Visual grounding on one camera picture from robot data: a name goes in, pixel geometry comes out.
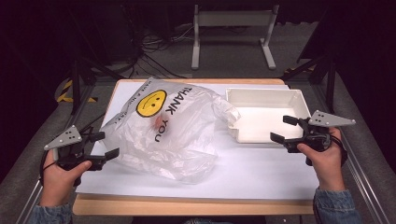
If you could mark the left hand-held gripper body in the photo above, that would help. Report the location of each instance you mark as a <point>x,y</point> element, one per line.
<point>67,138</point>

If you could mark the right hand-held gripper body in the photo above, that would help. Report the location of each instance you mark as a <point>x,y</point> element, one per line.
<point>327,119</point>

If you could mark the translucent smiley plastic bag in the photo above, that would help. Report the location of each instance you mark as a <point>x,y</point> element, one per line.
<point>190,137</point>

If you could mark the person's right hand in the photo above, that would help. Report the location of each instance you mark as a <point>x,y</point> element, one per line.
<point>325,165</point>

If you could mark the person's left hand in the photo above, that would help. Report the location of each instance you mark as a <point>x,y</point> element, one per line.
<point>60,183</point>

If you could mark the white plastic tray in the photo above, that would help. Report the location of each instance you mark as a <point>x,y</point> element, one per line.
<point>264,122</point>

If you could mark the black tripod stand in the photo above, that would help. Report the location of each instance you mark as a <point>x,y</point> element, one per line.
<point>76,84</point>
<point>330,84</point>

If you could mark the yellow black floor tape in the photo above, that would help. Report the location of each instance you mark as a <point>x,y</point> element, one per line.
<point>63,93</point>

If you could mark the white metal stand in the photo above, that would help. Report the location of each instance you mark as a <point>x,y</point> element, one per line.
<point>233,18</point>

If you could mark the aluminium rail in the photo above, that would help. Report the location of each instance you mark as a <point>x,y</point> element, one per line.
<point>361,174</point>
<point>37,186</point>

